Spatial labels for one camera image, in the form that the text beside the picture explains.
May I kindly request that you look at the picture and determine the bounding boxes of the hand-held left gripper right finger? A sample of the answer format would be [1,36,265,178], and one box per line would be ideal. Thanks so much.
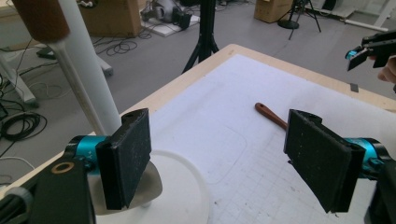
[283,108,388,214]

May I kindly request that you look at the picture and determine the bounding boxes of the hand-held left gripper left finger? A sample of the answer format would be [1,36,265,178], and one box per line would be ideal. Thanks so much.
[64,107,153,211]

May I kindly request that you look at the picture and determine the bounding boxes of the dark brown wooden spoon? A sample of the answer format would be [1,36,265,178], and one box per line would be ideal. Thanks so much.
[254,102,290,132]

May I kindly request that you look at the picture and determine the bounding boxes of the white hook stand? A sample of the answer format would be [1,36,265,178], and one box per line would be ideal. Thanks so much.
[57,0,211,224]

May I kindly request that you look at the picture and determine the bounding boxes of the black tripod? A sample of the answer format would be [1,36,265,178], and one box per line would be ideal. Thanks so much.
[277,0,322,41]

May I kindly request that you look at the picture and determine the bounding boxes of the white desk leg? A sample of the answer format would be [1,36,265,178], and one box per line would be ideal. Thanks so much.
[0,55,40,109]
[92,55,114,77]

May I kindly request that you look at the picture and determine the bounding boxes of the brown cardboard box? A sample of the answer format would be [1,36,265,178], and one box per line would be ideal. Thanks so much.
[253,0,294,24]
[78,0,143,39]

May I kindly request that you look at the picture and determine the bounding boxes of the white grid mat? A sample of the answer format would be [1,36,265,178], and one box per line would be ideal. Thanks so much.
[146,54,396,224]

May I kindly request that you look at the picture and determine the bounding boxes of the black flat device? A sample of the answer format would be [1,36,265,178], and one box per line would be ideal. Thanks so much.
[35,46,59,61]

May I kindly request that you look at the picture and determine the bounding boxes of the white foam board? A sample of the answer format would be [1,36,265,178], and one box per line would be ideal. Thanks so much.
[141,14,201,37]

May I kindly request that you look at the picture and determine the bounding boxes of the grey plastic device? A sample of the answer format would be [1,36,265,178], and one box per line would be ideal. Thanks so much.
[140,0,193,31]

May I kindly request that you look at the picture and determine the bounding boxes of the white desk frame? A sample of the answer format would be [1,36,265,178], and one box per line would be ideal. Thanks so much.
[342,0,396,33]

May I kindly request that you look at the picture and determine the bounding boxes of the loose black floor cables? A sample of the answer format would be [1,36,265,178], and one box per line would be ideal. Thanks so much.
[92,36,138,58]

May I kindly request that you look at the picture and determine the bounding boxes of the coil of black cable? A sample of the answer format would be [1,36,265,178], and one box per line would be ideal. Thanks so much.
[0,111,49,142]

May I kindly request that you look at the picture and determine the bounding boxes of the black frame stand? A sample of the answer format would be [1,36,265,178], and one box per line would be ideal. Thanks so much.
[181,0,219,75]

